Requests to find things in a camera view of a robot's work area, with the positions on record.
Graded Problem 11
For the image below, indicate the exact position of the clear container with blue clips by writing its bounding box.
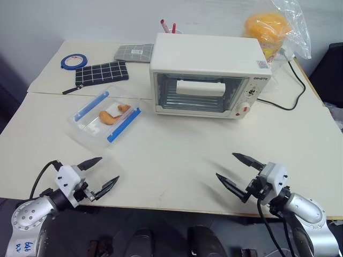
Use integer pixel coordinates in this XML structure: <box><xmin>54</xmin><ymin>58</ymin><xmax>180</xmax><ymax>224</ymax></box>
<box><xmin>66</xmin><ymin>85</ymin><xmax>143</xmax><ymax>149</ymax></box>

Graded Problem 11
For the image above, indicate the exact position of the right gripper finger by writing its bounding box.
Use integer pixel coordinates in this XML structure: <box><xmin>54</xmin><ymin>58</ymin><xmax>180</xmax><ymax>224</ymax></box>
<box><xmin>232</xmin><ymin>152</ymin><xmax>266</xmax><ymax>171</ymax></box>
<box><xmin>215</xmin><ymin>172</ymin><xmax>251</xmax><ymax>203</ymax></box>

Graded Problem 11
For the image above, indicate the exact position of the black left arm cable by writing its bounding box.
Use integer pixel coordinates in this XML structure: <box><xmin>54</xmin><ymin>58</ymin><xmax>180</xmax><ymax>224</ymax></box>
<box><xmin>28</xmin><ymin>160</ymin><xmax>64</xmax><ymax>200</ymax></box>

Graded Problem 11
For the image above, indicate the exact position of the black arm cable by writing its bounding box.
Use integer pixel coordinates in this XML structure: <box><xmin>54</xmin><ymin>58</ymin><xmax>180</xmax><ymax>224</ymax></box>
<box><xmin>28</xmin><ymin>160</ymin><xmax>64</xmax><ymax>200</ymax></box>
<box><xmin>256</xmin><ymin>196</ymin><xmax>290</xmax><ymax>257</ymax></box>

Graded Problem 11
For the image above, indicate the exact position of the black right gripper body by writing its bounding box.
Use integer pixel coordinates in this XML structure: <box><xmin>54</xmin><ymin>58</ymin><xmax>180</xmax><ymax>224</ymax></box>
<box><xmin>245</xmin><ymin>175</ymin><xmax>271</xmax><ymax>200</ymax></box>

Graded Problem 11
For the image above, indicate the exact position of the dark rounded shape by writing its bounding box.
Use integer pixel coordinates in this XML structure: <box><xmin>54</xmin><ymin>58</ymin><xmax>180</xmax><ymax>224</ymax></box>
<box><xmin>187</xmin><ymin>225</ymin><xmax>226</xmax><ymax>257</ymax></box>
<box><xmin>128</xmin><ymin>228</ymin><xmax>155</xmax><ymax>257</ymax></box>

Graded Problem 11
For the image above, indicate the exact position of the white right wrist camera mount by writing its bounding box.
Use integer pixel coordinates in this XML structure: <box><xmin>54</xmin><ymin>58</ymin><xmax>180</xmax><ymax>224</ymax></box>
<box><xmin>256</xmin><ymin>161</ymin><xmax>289</xmax><ymax>206</ymax></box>

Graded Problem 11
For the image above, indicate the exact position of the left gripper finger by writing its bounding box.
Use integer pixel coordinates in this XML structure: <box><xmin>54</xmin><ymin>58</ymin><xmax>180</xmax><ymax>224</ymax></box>
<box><xmin>77</xmin><ymin>156</ymin><xmax>103</xmax><ymax>171</ymax></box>
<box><xmin>93</xmin><ymin>175</ymin><xmax>120</xmax><ymax>201</ymax></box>

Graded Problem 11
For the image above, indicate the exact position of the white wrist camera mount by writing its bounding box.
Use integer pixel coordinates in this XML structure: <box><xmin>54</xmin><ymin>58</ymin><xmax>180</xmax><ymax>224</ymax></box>
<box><xmin>256</xmin><ymin>161</ymin><xmax>289</xmax><ymax>206</ymax></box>
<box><xmin>54</xmin><ymin>164</ymin><xmax>84</xmax><ymax>207</ymax></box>

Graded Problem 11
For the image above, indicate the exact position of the black grid zipper pouch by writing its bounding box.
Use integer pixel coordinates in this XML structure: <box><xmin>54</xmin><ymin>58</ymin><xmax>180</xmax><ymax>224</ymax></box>
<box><xmin>62</xmin><ymin>60</ymin><xmax>130</xmax><ymax>95</ymax></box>

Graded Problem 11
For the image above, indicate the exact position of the large orange fried food piece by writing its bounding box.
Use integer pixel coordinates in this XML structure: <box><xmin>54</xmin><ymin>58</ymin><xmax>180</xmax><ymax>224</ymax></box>
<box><xmin>99</xmin><ymin>110</ymin><xmax>122</xmax><ymax>126</ymax></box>

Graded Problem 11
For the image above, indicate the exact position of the blue tape roll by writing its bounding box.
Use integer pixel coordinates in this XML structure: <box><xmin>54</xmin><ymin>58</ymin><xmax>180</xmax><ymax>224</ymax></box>
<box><xmin>60</xmin><ymin>54</ymin><xmax>88</xmax><ymax>71</ymax></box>

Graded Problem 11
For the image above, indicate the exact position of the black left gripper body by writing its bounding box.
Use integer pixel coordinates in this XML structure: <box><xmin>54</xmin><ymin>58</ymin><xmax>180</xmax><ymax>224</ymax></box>
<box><xmin>72</xmin><ymin>182</ymin><xmax>96</xmax><ymax>203</ymax></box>

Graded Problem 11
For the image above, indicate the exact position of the black power cable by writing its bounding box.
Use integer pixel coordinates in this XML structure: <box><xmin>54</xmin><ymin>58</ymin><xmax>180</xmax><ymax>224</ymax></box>
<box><xmin>256</xmin><ymin>60</ymin><xmax>307</xmax><ymax>111</ymax></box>

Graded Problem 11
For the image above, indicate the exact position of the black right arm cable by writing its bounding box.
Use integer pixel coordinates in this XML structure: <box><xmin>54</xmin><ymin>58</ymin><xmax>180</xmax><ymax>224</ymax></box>
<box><xmin>256</xmin><ymin>196</ymin><xmax>290</xmax><ymax>257</ymax></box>

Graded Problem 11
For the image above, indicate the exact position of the orange item in plastic bag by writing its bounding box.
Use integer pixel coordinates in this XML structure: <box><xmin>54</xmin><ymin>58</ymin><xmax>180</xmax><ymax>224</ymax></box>
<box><xmin>242</xmin><ymin>0</ymin><xmax>313</xmax><ymax>69</ymax></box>

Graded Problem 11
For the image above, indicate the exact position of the black chair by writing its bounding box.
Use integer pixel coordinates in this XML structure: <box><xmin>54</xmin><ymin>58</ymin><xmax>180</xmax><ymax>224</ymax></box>
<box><xmin>308</xmin><ymin>42</ymin><xmax>343</xmax><ymax>104</ymax></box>

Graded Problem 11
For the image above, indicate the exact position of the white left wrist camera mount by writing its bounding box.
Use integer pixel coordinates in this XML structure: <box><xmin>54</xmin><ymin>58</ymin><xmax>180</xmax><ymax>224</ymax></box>
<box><xmin>54</xmin><ymin>164</ymin><xmax>84</xmax><ymax>207</ymax></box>

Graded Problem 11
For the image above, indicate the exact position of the white mini toaster oven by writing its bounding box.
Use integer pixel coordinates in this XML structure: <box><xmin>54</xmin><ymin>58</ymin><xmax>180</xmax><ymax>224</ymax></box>
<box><xmin>149</xmin><ymin>32</ymin><xmax>273</xmax><ymax>119</ymax></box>

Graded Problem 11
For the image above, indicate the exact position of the grey grid zipper pouch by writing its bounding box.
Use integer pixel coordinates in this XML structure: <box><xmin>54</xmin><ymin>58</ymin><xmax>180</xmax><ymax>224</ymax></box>
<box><xmin>113</xmin><ymin>43</ymin><xmax>155</xmax><ymax>64</ymax></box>

